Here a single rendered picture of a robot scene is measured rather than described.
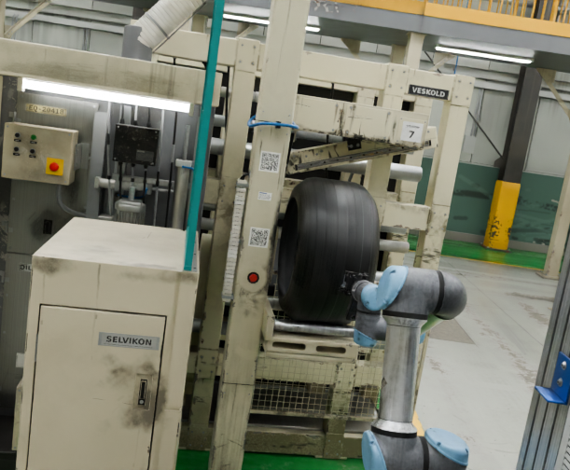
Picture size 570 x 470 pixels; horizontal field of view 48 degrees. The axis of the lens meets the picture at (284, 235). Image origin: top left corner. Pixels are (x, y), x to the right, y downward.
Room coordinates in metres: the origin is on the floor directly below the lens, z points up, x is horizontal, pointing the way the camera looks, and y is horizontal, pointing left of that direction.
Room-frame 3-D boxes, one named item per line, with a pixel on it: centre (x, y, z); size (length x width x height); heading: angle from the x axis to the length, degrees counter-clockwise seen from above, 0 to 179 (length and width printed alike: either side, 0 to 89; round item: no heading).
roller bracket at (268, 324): (2.48, 0.03, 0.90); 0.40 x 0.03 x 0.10; 9
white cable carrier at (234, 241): (2.40, 0.18, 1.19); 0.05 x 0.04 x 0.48; 9
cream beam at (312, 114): (2.82, -0.22, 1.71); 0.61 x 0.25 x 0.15; 99
